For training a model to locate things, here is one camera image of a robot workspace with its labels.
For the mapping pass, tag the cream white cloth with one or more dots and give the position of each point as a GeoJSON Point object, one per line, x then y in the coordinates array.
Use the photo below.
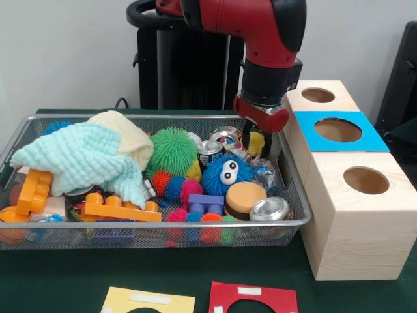
{"type": "Point", "coordinates": [133, 140]}

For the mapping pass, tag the orange toy building brick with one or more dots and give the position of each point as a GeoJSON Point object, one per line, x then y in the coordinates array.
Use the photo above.
{"type": "Point", "coordinates": [32, 192]}
{"type": "Point", "coordinates": [120, 212]}

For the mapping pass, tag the plain yellow ball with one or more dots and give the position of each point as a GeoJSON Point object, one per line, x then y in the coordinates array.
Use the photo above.
{"type": "Point", "coordinates": [255, 143]}

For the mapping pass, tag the blue toy building brick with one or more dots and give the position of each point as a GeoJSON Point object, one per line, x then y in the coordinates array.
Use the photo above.
{"type": "Point", "coordinates": [205, 203]}

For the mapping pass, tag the toy burger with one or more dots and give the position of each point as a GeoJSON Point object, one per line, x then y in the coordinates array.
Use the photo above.
{"type": "Point", "coordinates": [244, 195]}

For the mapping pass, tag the mint green cloth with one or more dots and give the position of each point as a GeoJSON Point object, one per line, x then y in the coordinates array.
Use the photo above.
{"type": "Point", "coordinates": [78, 159]}

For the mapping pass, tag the green fuzzy ball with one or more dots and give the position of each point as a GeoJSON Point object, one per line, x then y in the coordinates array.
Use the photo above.
{"type": "Point", "coordinates": [174, 150]}

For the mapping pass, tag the blue label drink can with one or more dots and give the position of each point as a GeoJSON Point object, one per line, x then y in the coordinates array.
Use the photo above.
{"type": "Point", "coordinates": [208, 153]}

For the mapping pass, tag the black chair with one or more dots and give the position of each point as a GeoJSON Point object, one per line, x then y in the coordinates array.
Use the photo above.
{"type": "Point", "coordinates": [400, 81]}

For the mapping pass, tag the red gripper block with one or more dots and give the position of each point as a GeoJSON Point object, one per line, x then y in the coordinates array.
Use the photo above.
{"type": "Point", "coordinates": [260, 117]}

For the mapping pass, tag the silver drink can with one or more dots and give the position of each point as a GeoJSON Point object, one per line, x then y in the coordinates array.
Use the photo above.
{"type": "Point", "coordinates": [268, 208]}

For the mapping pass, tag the black pedestal with red base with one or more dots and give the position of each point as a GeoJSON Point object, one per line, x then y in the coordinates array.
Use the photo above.
{"type": "Point", "coordinates": [189, 81]}

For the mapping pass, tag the wooden box with three holes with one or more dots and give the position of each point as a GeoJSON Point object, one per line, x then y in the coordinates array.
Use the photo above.
{"type": "Point", "coordinates": [358, 234]}

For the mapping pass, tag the multicolour spiky caterpillar toy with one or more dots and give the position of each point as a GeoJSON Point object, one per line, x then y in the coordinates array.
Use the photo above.
{"type": "Point", "coordinates": [177, 189]}

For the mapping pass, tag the yellow card with round hole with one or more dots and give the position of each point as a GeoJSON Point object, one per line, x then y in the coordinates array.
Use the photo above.
{"type": "Point", "coordinates": [114, 300]}

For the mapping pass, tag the red card with round hole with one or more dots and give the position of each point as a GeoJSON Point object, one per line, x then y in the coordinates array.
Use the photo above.
{"type": "Point", "coordinates": [221, 296]}

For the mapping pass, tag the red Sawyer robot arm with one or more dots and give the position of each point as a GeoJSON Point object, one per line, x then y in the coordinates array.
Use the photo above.
{"type": "Point", "coordinates": [260, 26]}

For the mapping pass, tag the blue fuzzy ball with eyes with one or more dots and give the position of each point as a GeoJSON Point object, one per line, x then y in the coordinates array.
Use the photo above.
{"type": "Point", "coordinates": [211, 176]}

